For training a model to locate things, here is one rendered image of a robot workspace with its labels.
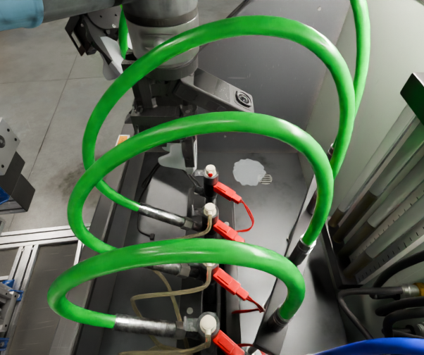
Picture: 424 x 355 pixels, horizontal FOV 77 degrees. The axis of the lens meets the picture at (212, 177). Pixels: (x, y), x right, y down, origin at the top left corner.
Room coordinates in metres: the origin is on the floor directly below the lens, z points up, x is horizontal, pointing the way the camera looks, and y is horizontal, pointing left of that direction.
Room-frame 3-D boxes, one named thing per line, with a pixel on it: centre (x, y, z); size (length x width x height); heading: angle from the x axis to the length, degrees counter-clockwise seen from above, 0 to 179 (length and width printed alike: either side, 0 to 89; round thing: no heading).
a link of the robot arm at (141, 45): (0.30, 0.05, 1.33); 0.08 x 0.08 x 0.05
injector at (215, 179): (0.31, 0.01, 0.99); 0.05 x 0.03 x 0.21; 90
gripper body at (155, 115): (0.31, 0.06, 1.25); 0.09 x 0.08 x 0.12; 89
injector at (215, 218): (0.23, 0.01, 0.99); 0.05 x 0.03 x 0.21; 90
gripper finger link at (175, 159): (0.29, 0.06, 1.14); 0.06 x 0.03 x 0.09; 89
